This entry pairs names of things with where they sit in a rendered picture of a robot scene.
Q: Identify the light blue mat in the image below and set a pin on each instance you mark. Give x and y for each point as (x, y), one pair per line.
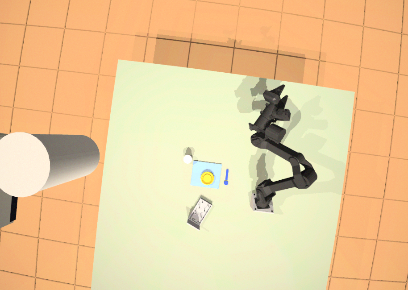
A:
(201, 167)

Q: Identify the yellow plate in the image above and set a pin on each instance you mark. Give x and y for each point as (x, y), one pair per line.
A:
(207, 178)

